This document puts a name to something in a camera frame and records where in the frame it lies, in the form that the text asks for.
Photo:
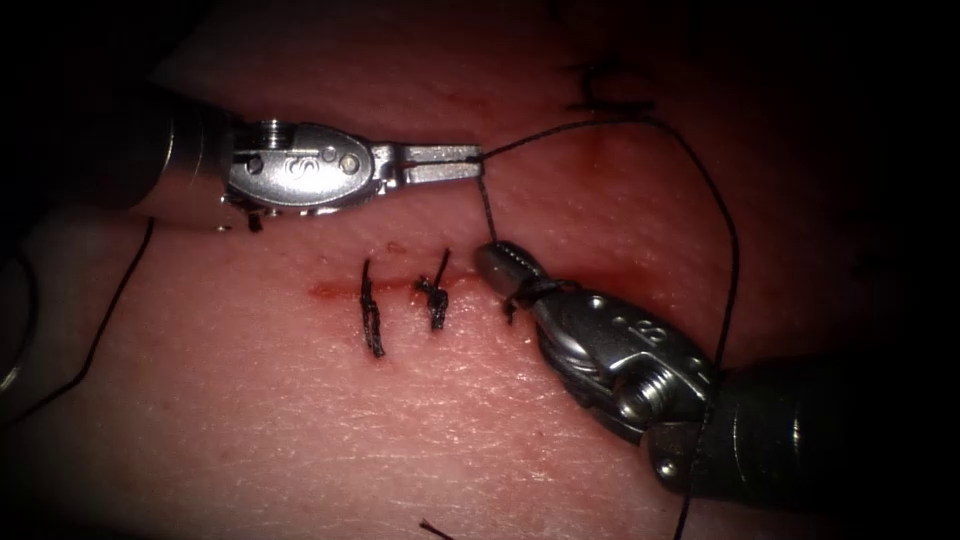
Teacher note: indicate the left arm needle driver jaw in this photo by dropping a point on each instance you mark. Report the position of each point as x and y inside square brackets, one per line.
[442, 153]
[442, 173]

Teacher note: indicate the left arm needle driver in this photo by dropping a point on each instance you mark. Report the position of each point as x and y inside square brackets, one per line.
[300, 169]

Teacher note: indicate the right arm needle driver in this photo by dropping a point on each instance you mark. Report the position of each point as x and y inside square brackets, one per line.
[615, 345]

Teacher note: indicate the right arm needle driver jaw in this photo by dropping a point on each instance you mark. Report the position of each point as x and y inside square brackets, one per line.
[496, 274]
[520, 264]

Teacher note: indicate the dark left arm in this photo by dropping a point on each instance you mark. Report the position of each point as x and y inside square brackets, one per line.
[150, 150]

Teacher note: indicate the dark right arm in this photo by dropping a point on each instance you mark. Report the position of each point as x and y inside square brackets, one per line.
[787, 435]

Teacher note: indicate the black stitching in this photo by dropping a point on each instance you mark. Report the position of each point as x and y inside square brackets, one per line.
[370, 315]
[589, 90]

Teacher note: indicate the tissue pad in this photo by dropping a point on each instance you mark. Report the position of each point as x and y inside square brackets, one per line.
[300, 420]

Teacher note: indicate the short black thread piece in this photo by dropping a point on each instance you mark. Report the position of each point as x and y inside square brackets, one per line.
[435, 529]

